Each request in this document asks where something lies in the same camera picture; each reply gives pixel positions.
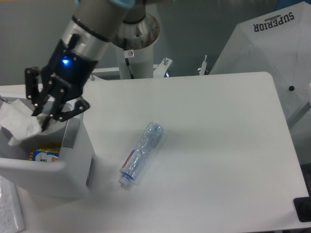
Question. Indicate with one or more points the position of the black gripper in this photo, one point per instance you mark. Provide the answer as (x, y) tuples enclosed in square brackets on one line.
[(65, 70)]

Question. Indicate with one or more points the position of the clear plastic wrapper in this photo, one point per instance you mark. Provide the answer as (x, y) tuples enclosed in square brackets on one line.
[(17, 118)]

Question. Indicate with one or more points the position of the crushed clear plastic bottle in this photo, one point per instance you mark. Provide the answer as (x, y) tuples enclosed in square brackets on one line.
[(136, 162)]

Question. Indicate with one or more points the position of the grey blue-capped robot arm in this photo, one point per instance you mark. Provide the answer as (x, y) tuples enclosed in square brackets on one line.
[(93, 26)]

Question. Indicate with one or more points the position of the white trash can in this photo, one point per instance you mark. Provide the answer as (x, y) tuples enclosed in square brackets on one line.
[(68, 176)]

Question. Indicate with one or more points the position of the blue yellow snack package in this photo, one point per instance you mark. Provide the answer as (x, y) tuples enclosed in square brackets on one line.
[(47, 153)]

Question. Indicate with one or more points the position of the white paper notebook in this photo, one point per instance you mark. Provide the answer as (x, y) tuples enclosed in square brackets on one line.
[(11, 216)]

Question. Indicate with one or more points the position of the white Superior umbrella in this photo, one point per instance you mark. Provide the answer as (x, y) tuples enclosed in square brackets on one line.
[(278, 43)]

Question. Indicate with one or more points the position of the black device at edge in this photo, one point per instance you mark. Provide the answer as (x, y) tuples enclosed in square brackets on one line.
[(303, 208)]

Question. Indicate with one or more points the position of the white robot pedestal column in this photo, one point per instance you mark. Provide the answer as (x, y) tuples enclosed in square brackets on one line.
[(138, 53)]

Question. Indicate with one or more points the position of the white metal base bracket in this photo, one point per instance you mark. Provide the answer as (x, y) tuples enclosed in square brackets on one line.
[(133, 71)]

